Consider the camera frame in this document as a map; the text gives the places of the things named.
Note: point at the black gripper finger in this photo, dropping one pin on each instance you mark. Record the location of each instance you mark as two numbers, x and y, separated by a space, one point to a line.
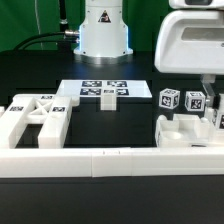
207 81

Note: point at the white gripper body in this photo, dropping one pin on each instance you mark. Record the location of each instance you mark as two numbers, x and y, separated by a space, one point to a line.
191 38

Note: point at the white chair seat part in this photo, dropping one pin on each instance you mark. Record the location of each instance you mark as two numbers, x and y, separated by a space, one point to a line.
183 131

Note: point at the small white part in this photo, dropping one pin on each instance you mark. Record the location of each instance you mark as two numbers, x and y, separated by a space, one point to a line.
108 102

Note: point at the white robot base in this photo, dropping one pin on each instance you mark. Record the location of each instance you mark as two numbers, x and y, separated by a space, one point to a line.
103 35

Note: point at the black pole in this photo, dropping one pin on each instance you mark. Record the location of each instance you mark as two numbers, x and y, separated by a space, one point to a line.
63 17

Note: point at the white marker base plate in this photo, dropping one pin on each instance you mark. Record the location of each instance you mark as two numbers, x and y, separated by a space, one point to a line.
95 88

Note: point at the white chair back frame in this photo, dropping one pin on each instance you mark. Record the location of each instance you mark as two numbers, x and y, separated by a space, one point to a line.
52 112

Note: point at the white fence wall front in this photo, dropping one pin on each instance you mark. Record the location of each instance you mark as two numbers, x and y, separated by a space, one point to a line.
125 162

